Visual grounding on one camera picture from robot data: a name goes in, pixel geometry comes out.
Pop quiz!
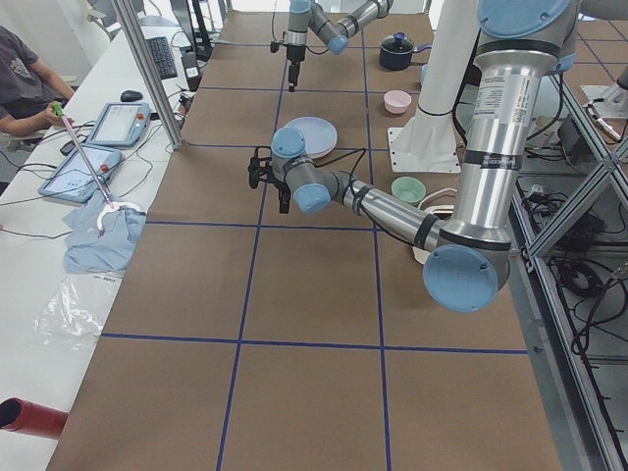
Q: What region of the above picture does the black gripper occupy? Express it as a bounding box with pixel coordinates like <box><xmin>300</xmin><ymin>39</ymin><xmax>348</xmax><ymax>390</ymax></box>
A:
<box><xmin>287</xmin><ymin>45</ymin><xmax>305</xmax><ymax>83</ymax></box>
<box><xmin>273</xmin><ymin>180</ymin><xmax>291</xmax><ymax>213</ymax></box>

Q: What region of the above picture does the blue plate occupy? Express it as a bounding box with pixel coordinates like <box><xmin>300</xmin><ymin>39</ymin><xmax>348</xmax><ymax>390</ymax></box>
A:
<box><xmin>285</xmin><ymin>116</ymin><xmax>338</xmax><ymax>153</ymax></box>

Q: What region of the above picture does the pink plate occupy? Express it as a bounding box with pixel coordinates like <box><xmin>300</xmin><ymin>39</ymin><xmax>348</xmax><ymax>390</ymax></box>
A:
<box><xmin>307</xmin><ymin>146</ymin><xmax>334</xmax><ymax>160</ymax></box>

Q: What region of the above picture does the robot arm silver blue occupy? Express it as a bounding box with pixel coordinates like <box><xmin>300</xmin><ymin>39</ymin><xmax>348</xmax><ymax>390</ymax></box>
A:
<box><xmin>266</xmin><ymin>1</ymin><xmax>580</xmax><ymax>313</ymax></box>
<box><xmin>284</xmin><ymin>0</ymin><xmax>393</xmax><ymax>92</ymax></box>

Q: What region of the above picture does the dark blue lidded pot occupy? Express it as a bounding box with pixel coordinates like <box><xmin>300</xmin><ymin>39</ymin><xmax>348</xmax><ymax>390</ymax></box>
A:
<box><xmin>379</xmin><ymin>31</ymin><xmax>433</xmax><ymax>72</ymax></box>

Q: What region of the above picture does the pink bowl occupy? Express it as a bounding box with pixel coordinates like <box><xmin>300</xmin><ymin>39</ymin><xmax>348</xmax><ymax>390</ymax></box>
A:
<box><xmin>384</xmin><ymin>89</ymin><xmax>413</xmax><ymax>115</ymax></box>

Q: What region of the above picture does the green bowl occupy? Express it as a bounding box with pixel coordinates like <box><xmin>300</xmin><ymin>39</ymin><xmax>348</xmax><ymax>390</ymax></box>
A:
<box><xmin>391</xmin><ymin>176</ymin><xmax>427</xmax><ymax>206</ymax></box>

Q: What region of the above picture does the light blue cup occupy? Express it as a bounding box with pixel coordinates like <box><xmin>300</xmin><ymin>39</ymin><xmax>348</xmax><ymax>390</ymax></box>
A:
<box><xmin>421</xmin><ymin>64</ymin><xmax>429</xmax><ymax>87</ymax></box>

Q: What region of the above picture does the black keyboard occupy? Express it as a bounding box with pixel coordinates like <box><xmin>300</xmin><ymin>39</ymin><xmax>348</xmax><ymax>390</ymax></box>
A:
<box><xmin>145</xmin><ymin>36</ymin><xmax>178</xmax><ymax>79</ymax></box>

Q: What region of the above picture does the cream toaster with bread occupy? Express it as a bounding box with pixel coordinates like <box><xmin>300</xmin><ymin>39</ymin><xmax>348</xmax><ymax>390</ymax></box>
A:
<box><xmin>410</xmin><ymin>187</ymin><xmax>462</xmax><ymax>266</ymax></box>

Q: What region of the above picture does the black computer mouse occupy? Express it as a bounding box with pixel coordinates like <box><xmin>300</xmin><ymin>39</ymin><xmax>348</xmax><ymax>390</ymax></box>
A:
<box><xmin>120</xmin><ymin>90</ymin><xmax>143</xmax><ymax>102</ymax></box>

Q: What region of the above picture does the upper teach pendant tablet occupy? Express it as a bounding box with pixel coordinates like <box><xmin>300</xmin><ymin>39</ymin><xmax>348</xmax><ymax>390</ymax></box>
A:
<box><xmin>86</xmin><ymin>102</ymin><xmax>150</xmax><ymax>148</ymax></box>

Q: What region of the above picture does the teach pendant tablet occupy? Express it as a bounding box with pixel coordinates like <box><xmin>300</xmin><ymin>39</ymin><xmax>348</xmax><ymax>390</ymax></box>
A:
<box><xmin>86</xmin><ymin>102</ymin><xmax>150</xmax><ymax>148</ymax></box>
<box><xmin>37</xmin><ymin>144</ymin><xmax>122</xmax><ymax>203</ymax></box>

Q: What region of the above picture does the light blue cloth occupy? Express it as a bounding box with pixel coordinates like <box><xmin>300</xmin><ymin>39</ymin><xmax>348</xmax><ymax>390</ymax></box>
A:
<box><xmin>63</xmin><ymin>192</ymin><xmax>146</xmax><ymax>274</ymax></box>

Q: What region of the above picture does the lower teach pendant tablet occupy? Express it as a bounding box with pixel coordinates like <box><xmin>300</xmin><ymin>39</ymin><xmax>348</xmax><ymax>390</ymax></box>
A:
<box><xmin>37</xmin><ymin>144</ymin><xmax>122</xmax><ymax>203</ymax></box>

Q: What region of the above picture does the reacher grabber tool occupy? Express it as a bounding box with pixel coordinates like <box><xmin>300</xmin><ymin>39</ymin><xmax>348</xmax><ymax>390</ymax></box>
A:
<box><xmin>52</xmin><ymin>102</ymin><xmax>142</xmax><ymax>234</ymax></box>

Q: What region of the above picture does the clear plastic bag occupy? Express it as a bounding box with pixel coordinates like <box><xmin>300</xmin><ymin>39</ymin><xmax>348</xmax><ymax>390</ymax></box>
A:
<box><xmin>29</xmin><ymin>274</ymin><xmax>122</xmax><ymax>353</ymax></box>

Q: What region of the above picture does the seated person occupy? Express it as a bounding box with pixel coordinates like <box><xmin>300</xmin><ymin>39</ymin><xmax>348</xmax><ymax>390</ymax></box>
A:
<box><xmin>1</xmin><ymin>26</ymin><xmax>75</xmax><ymax>137</ymax></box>

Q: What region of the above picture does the red cylinder tube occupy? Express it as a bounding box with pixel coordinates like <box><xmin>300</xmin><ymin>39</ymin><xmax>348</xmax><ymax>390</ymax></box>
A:
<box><xmin>1</xmin><ymin>397</ymin><xmax>69</xmax><ymax>440</ymax></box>

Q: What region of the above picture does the aluminium frame post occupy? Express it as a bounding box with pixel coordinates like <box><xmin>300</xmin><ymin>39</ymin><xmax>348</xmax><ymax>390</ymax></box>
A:
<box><xmin>112</xmin><ymin>0</ymin><xmax>183</xmax><ymax>150</ymax></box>

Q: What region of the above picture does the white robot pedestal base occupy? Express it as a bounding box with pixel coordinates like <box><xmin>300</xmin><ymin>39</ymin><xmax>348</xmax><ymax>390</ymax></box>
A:
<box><xmin>388</xmin><ymin>0</ymin><xmax>479</xmax><ymax>174</ymax></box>

